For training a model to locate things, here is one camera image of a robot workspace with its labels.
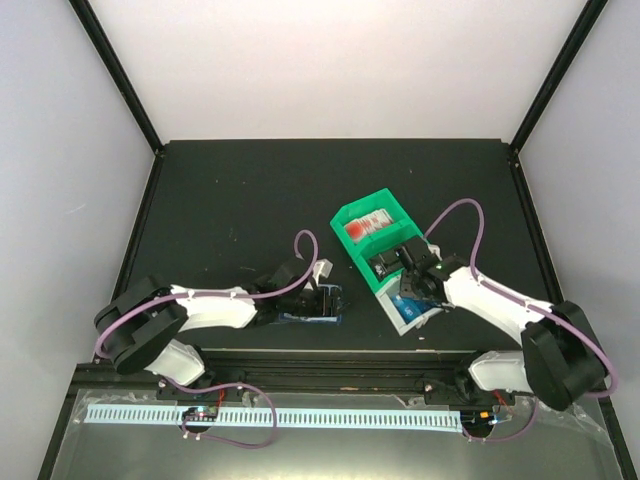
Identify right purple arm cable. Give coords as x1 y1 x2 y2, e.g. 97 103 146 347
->
424 198 620 400

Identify left black frame post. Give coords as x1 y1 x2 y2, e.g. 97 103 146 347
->
69 0 164 154

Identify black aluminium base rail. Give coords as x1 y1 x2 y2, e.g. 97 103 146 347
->
74 347 606 401

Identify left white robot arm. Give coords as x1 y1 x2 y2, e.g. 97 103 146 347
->
94 258 345 399

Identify green card bin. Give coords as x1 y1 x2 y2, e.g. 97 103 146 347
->
330 188 422 294

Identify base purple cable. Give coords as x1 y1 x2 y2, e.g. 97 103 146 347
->
164 377 279 448
462 394 540 445

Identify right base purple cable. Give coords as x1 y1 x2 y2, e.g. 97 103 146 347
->
462 394 540 445

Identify white slotted cable duct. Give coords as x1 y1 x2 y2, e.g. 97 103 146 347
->
83 404 462 433

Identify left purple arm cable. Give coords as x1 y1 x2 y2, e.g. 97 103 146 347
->
93 229 321 359

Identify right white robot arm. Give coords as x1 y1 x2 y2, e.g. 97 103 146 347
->
393 237 613 411

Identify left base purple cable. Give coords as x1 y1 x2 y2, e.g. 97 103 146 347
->
164 377 279 448

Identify white card bin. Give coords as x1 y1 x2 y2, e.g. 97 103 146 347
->
375 275 443 336

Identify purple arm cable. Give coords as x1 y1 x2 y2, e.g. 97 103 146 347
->
93 229 321 359
424 198 620 400

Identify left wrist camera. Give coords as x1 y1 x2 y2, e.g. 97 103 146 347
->
312 259 333 283

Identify right black frame post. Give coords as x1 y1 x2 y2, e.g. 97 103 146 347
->
510 0 608 154

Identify blue credit cards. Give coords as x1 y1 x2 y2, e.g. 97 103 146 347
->
391 295 433 324

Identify blue card holder wallet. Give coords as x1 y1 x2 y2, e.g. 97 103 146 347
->
275 284 346 325

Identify black frame post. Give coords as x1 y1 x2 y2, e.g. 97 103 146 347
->
510 0 608 154
69 0 164 154

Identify red white credit cards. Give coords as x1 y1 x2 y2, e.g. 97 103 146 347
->
344 208 394 244

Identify left circuit board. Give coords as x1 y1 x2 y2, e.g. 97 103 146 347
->
182 406 219 422

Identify right circuit board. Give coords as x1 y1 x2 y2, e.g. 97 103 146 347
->
460 410 512 427

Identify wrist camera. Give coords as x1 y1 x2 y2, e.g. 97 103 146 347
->
427 243 441 258
312 259 333 283

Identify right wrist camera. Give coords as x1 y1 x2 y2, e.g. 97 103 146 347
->
427 243 441 258

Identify circuit board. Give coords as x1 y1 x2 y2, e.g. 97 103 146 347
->
182 406 219 422
460 410 512 427

